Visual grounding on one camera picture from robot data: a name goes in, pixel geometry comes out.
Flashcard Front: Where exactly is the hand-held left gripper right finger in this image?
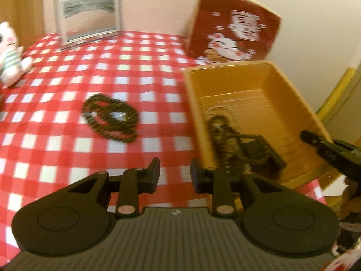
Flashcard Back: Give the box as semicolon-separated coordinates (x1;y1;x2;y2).
190;159;282;218

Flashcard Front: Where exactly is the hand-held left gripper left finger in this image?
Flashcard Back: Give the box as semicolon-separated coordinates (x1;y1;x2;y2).
68;157;161;218

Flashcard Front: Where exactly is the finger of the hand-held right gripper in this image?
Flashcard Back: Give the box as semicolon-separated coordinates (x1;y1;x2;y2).
300;130;361;180

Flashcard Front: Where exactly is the dark bead necklace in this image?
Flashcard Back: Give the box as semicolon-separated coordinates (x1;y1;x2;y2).
207;116;287;180

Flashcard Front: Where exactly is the dark bead bracelet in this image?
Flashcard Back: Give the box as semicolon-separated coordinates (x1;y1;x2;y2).
82;94;140;143

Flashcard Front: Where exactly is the white pearl necklace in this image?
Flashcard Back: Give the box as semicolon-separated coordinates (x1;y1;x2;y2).
210;106;236;126

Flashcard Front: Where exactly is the yellow ribbed plastic tray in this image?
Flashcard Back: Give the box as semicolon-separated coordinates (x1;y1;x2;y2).
182;60;335;190

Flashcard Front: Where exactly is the yellow chair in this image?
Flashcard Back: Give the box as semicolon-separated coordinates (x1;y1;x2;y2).
314;68;361;207

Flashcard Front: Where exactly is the red white checkered tablecloth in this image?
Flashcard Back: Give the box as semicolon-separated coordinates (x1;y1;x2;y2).
0;30;328;263

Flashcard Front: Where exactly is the red lucky cat box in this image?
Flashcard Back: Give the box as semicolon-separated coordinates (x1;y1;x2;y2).
185;0;282;65

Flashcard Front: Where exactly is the white cat plush toy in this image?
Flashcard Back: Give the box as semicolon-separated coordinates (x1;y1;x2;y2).
0;21;34;89

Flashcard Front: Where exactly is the wooden side panel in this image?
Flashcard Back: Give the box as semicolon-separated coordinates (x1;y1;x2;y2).
0;0;46;52

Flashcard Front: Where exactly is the clear sand art frame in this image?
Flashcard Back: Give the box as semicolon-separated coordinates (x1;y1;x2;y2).
53;0;125;47

